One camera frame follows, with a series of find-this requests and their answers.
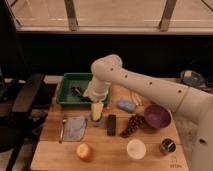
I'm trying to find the green plastic tray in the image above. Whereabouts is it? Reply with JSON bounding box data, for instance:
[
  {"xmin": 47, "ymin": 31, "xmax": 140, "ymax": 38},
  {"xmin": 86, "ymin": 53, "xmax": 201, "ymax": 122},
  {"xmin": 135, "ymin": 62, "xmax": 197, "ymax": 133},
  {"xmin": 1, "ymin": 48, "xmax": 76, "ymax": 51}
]
[{"xmin": 56, "ymin": 72, "xmax": 111, "ymax": 108}]

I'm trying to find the light blue towel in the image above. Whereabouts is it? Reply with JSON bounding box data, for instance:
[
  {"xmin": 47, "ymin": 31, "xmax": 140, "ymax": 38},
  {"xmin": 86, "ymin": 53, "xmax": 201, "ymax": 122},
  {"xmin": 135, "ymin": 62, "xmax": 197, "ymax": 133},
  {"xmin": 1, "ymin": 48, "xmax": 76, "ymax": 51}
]
[{"xmin": 64, "ymin": 116, "xmax": 87, "ymax": 142}]

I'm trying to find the black chair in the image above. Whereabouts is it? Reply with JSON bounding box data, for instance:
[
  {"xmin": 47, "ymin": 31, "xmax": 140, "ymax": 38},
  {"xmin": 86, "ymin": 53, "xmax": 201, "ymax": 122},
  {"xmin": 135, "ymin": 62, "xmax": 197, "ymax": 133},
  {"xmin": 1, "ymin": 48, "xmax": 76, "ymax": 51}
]
[{"xmin": 0, "ymin": 0, "xmax": 52, "ymax": 171}]

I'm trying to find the grey bowl on side table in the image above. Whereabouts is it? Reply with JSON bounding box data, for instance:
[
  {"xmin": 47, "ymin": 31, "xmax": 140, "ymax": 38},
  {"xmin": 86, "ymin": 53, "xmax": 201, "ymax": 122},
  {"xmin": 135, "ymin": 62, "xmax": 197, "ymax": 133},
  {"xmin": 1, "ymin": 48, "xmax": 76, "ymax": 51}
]
[{"xmin": 180, "ymin": 70, "xmax": 205, "ymax": 87}]

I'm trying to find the bunch of dark grapes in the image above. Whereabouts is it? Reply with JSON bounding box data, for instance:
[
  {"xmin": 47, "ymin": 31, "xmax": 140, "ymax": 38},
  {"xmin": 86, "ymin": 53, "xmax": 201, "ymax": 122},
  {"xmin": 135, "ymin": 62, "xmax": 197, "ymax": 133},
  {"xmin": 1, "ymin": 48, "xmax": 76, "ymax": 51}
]
[{"xmin": 120, "ymin": 114, "xmax": 144, "ymax": 138}]

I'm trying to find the small metal can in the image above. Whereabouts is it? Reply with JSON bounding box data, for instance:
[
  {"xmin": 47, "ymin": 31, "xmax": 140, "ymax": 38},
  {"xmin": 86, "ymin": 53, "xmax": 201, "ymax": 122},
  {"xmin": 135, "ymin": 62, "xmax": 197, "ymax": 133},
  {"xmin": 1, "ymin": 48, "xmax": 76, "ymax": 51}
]
[{"xmin": 159, "ymin": 138, "xmax": 176, "ymax": 155}]

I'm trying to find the dark utensil in tray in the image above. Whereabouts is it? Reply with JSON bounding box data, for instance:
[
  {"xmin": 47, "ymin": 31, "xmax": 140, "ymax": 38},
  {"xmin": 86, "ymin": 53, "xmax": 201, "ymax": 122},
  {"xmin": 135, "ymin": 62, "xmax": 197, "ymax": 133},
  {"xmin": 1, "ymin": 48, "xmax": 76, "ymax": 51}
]
[{"xmin": 71, "ymin": 86, "xmax": 90, "ymax": 102}]

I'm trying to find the black rectangular block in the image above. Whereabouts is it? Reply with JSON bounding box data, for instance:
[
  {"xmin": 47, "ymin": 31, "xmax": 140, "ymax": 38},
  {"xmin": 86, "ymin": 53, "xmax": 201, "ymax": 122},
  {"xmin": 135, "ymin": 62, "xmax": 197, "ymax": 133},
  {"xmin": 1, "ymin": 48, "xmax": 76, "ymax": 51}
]
[{"xmin": 107, "ymin": 115, "xmax": 116, "ymax": 136}]

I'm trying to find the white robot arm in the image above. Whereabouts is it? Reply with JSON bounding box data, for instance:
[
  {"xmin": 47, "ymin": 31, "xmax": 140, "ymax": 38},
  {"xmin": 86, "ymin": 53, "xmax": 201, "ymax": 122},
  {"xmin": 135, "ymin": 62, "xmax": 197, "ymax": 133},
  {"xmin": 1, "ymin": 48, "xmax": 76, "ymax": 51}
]
[{"xmin": 85, "ymin": 54, "xmax": 213, "ymax": 171}]

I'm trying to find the purple bowl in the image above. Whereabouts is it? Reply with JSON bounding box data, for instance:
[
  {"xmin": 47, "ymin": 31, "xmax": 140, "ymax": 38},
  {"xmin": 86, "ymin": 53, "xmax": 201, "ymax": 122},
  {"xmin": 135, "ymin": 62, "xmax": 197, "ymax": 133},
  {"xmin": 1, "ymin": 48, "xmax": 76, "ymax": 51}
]
[{"xmin": 144, "ymin": 105, "xmax": 171, "ymax": 129}]

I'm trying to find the orange yellow apple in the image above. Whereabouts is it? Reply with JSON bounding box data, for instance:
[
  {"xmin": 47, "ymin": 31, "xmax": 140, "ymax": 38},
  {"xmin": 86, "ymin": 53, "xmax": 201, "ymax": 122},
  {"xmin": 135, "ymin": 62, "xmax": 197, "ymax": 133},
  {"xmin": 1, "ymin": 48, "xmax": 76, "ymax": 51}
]
[{"xmin": 76, "ymin": 143, "xmax": 92, "ymax": 161}]

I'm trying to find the blue sponge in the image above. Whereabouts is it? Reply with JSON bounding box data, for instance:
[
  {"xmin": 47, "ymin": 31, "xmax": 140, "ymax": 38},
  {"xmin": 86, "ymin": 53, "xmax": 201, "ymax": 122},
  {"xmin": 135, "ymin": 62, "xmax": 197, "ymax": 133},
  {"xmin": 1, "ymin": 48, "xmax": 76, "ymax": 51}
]
[{"xmin": 117, "ymin": 99, "xmax": 136, "ymax": 113}]

